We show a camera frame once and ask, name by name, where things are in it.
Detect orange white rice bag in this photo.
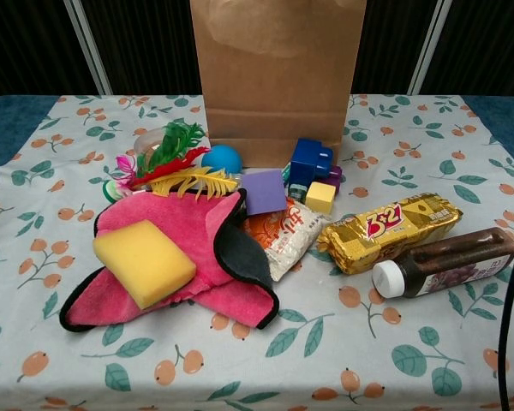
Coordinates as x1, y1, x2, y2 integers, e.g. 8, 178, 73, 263
243, 197, 329, 283

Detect gold biscuit pack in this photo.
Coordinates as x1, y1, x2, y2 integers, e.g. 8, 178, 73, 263
316, 192, 464, 276

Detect brown drink bottle white cap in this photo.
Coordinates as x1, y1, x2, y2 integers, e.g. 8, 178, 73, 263
371, 227, 514, 300

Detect brown paper bag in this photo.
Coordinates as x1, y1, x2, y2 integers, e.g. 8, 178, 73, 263
189, 0, 368, 168

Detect purple foam block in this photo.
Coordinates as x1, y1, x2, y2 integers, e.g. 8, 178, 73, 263
242, 169, 289, 217

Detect small dark green stamp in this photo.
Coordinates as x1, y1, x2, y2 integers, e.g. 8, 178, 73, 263
287, 182, 310, 202

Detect blue ball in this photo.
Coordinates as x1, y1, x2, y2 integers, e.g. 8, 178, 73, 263
200, 145, 244, 176

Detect yellow plastic feather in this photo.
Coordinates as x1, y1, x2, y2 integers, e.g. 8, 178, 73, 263
147, 167, 240, 201

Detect yellow cube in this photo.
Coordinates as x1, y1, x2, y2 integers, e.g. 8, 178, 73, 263
305, 181, 338, 213

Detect blue toy block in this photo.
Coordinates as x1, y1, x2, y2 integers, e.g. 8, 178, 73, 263
290, 137, 336, 189

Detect small purple toy block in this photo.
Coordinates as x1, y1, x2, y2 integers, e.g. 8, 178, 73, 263
325, 164, 343, 196

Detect red plastic feather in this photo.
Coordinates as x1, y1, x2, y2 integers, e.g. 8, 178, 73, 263
130, 146, 212, 188

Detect pink cloth black trim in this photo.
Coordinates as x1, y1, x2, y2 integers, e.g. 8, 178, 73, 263
58, 188, 280, 333

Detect yellow sponge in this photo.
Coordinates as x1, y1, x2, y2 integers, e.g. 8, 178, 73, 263
92, 219, 197, 310

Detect clear cup brown contents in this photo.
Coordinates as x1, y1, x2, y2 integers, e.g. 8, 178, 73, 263
133, 127, 172, 156

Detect pink flower toy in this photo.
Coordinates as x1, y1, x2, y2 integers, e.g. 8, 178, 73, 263
101, 154, 138, 203

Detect floral print tablecloth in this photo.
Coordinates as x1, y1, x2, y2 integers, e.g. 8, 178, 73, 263
0, 93, 514, 411

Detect black pleated curtain panel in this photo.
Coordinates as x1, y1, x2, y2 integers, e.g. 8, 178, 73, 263
350, 0, 445, 96
79, 0, 205, 96
421, 0, 514, 98
0, 0, 102, 98

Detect blue table cover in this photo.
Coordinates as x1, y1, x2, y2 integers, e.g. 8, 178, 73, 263
0, 93, 514, 194

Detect white partition frame post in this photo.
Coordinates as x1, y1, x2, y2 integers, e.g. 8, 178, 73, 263
409, 0, 454, 96
63, 0, 113, 96

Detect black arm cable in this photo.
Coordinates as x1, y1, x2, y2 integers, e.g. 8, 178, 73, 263
495, 213, 514, 411

